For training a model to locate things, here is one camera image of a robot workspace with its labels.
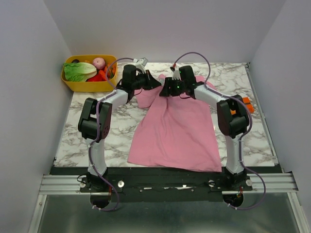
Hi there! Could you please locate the green toy lettuce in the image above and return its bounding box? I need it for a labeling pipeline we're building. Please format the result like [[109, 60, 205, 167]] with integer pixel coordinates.
[[63, 62, 97, 82]]

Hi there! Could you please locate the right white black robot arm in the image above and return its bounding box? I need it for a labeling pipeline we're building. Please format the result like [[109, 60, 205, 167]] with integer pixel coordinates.
[[159, 65, 251, 190]]

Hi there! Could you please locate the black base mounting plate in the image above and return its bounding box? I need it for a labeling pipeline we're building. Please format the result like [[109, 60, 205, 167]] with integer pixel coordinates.
[[50, 166, 253, 203]]

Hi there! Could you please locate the orange black packet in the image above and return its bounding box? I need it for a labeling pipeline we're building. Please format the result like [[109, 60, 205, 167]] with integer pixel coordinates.
[[230, 96, 254, 116]]

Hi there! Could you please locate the pink t-shirt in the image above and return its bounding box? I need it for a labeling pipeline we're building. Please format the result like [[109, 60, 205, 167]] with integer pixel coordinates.
[[128, 87, 222, 172]]

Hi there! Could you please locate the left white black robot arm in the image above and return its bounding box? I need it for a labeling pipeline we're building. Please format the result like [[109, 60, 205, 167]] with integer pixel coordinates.
[[78, 65, 161, 192]]

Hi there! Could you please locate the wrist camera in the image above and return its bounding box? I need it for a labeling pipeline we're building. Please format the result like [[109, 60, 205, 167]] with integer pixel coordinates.
[[133, 57, 148, 73], [170, 65, 181, 80]]

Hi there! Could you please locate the yellow plastic bin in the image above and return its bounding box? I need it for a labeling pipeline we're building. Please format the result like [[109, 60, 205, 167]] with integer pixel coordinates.
[[61, 54, 116, 93]]

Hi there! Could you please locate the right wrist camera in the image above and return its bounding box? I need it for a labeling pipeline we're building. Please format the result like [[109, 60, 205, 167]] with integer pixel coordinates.
[[170, 65, 181, 80]]

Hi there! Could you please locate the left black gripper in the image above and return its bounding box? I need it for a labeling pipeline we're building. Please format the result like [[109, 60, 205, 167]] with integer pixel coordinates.
[[132, 70, 161, 91]]

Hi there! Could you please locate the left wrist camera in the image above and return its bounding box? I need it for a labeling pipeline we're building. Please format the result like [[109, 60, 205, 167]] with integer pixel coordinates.
[[133, 57, 148, 73]]

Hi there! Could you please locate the red toy pepper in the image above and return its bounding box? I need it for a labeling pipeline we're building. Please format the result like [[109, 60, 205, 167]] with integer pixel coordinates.
[[87, 70, 110, 82]]

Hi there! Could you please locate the pink toy onion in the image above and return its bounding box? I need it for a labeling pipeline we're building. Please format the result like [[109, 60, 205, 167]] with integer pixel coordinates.
[[92, 57, 105, 70]]

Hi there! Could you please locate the aluminium frame rail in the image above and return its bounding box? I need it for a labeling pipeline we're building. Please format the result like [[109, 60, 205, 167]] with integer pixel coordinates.
[[39, 173, 298, 195]]

